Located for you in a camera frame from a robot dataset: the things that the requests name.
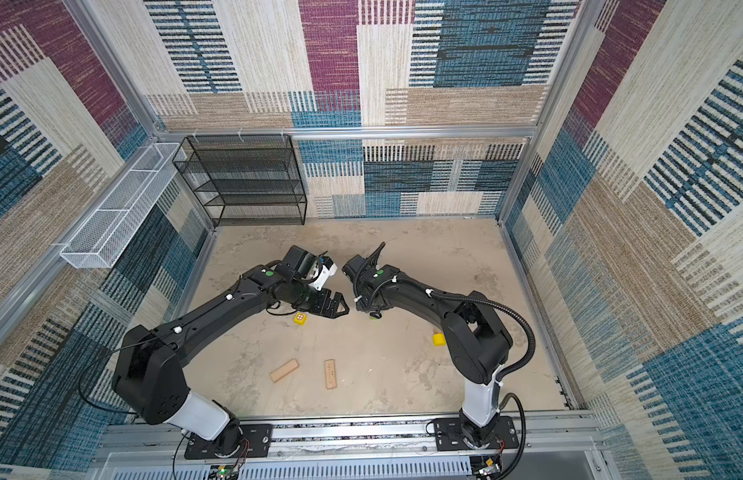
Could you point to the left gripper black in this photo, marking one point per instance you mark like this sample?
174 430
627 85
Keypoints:
332 312

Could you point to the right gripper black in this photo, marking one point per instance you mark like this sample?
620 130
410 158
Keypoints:
360 302

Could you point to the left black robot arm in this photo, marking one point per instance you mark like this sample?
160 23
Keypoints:
149 376

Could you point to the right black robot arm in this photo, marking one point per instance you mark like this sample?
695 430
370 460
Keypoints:
477 341

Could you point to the yellow cube block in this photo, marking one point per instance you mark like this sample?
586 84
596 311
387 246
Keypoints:
300 318

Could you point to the yellow cylinder block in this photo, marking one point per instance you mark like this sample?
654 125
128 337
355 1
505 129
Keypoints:
439 340

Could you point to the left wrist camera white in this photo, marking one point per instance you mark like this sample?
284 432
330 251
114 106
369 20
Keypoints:
321 270

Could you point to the black wire shelf rack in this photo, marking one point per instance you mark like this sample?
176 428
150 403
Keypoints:
244 180

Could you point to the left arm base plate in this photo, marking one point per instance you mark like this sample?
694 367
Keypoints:
235 442

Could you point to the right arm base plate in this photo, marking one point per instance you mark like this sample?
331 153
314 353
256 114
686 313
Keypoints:
458 434

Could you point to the white wire mesh basket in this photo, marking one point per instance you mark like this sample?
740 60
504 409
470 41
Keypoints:
100 241

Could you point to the aluminium mounting rail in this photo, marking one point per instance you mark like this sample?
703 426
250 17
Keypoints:
541 445

